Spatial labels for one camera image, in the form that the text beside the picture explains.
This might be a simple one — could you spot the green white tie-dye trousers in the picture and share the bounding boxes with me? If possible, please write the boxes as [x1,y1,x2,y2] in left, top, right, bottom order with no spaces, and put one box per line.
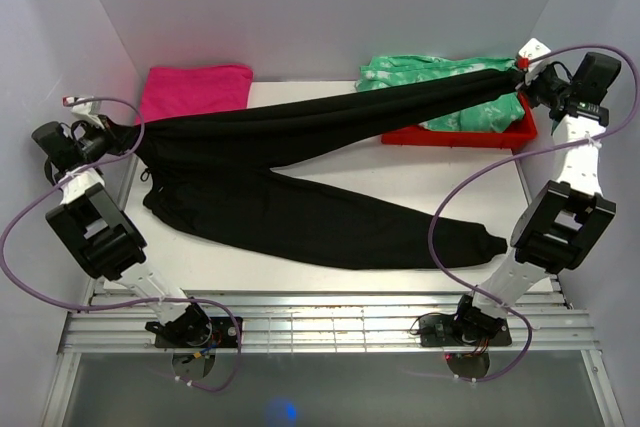
[355,55,525,133]

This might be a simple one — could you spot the purple cable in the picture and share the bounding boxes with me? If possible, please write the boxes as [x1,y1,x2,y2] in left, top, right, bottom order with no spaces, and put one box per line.
[428,44,640,383]
[0,96,245,394]

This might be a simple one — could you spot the red plastic tray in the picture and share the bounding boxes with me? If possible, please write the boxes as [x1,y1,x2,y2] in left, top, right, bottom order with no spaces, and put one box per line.
[381,94,537,150]

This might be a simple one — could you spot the pink folded trousers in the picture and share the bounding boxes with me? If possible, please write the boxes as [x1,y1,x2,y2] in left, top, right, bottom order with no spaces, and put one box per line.
[139,64,254,123]

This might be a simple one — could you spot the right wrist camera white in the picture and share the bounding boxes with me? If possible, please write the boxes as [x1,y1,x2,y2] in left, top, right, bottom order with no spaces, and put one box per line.
[516,37,551,75]

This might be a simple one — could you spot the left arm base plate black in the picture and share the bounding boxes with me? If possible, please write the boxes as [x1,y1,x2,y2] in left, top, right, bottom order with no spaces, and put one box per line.
[153,316,244,350]

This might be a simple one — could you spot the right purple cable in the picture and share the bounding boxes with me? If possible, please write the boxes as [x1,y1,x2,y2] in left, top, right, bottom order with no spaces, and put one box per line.
[428,44,640,383]

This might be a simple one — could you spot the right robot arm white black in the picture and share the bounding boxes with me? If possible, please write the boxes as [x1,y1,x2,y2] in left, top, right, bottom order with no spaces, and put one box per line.
[451,52,621,344]

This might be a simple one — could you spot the aluminium rail frame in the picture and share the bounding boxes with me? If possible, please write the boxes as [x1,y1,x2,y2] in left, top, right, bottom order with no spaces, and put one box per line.
[43,288,625,426]

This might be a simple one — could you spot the black trousers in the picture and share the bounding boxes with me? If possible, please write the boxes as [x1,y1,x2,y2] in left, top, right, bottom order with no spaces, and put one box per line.
[115,68,522,270]

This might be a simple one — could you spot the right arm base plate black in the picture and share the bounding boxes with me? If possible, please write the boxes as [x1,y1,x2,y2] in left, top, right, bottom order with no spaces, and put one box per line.
[417,313,512,347]

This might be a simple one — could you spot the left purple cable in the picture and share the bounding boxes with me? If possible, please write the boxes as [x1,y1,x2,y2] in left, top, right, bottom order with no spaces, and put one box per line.
[0,96,245,394]

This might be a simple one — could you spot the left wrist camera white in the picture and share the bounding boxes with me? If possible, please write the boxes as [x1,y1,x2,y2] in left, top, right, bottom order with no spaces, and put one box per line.
[62,96,102,127]

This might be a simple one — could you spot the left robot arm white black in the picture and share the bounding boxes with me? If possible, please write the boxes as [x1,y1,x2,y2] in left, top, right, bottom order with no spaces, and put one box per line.
[31,115,213,347]

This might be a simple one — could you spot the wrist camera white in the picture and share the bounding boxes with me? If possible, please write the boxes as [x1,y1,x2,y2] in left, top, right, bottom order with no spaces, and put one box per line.
[62,96,102,127]
[516,37,551,75]

